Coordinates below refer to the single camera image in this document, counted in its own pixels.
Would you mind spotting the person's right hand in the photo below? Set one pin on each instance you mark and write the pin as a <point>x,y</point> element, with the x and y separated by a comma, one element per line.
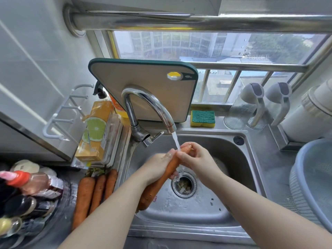
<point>202,165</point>

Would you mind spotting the person's left hand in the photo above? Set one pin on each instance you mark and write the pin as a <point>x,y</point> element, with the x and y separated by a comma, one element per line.
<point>155,168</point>

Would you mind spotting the chrome faucet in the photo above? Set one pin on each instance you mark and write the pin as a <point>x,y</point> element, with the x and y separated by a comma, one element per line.
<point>133,115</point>

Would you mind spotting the slim orange carrot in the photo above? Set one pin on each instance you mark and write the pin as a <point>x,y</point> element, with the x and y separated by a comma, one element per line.
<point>98,191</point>

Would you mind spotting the orange carrot with leafy stem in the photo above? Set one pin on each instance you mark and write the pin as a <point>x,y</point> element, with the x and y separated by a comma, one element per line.
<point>83,202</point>

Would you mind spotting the blue plastic colander basin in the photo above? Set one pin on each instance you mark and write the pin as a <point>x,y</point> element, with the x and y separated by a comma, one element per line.
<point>315,184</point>

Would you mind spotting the person's left forearm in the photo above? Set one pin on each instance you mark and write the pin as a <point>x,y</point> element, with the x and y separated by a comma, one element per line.
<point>103,220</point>

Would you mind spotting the person's right forearm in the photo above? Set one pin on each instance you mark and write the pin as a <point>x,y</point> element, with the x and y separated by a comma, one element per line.
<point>275,217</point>

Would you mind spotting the steel drain strainer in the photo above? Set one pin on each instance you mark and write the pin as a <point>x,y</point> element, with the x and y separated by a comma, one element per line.
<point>184,187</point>

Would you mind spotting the black sink hole plug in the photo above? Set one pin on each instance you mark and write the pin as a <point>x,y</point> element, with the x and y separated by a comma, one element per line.
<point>238,140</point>

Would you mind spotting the stainless steel sink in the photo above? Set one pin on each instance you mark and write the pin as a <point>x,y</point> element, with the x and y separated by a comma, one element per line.
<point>197,212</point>

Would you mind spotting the yellow green sponge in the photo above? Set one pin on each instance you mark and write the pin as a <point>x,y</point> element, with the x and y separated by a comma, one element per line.
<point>202,118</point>

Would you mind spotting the white plastic tray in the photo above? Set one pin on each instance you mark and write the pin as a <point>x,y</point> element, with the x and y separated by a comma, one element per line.
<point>119,136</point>

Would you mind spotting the transparent plastic packet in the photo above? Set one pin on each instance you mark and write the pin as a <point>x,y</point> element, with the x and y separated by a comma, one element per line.
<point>111,137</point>

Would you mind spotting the glass pitcher with grey lid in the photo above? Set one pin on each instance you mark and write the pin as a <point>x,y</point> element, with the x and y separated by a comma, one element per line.
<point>236,115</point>
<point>281,92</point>

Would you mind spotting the yellow dish soap pump bottle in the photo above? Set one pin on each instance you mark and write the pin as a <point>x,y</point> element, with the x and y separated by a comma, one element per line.
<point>122,112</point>

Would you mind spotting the orange box with lime picture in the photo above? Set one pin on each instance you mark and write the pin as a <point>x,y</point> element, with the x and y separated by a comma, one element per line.
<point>97,128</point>

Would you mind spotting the clear plastic bag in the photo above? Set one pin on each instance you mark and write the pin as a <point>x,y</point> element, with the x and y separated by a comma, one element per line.
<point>81,163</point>

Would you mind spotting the beige green-rimmed cutting board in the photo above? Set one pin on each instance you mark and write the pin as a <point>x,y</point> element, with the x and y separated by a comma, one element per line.
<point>135,80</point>

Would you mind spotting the white capped bottle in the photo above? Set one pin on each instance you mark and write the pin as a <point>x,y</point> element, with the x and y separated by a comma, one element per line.
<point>48,171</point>

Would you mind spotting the red capped sauce bottle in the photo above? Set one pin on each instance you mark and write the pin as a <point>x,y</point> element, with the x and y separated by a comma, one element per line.
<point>36,183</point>

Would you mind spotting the window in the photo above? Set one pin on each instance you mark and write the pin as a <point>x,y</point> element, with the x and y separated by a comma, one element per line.
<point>194,45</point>

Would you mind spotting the beige capped bottle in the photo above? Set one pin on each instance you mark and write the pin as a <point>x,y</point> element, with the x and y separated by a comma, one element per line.
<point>24,166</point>

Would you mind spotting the dark soy sauce bottle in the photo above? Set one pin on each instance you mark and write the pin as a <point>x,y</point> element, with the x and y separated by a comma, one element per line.
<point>28,206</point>

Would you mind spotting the steel overhead pipe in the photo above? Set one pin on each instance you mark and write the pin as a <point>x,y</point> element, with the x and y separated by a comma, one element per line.
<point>181,21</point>

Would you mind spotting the black capped dark bottle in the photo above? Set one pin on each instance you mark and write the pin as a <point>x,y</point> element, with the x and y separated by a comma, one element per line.
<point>6,191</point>

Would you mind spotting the yellow capped bottle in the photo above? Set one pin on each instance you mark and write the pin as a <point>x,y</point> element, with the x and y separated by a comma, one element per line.
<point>6,225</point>

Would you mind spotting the white duct pipe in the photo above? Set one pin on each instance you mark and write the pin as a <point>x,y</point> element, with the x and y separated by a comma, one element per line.
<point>302,127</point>

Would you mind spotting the steel window guard rail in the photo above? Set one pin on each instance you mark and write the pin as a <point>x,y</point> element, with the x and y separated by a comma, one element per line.
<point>246,66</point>

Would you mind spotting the white wall hook rack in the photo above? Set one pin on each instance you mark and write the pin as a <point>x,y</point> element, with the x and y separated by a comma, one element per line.
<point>55,120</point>

